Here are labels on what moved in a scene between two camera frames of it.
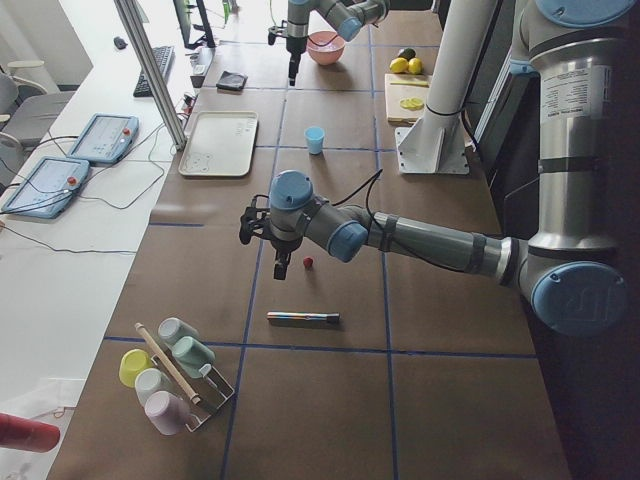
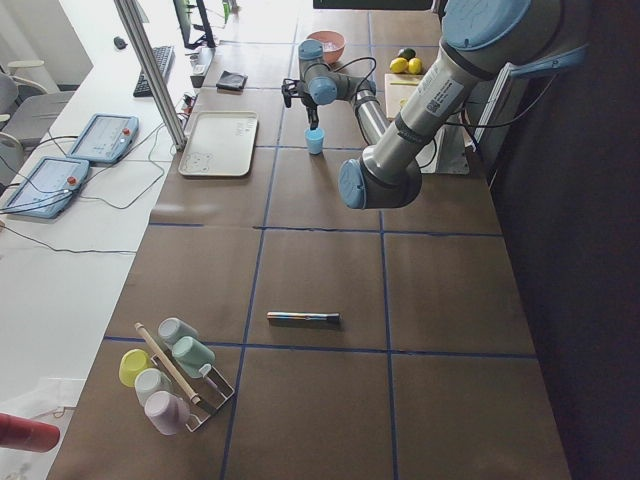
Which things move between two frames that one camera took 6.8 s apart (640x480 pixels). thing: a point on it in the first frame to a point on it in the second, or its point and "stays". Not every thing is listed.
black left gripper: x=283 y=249 to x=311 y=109
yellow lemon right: x=415 y=66 stays
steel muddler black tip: x=303 y=315 stays
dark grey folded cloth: x=232 y=80 stays
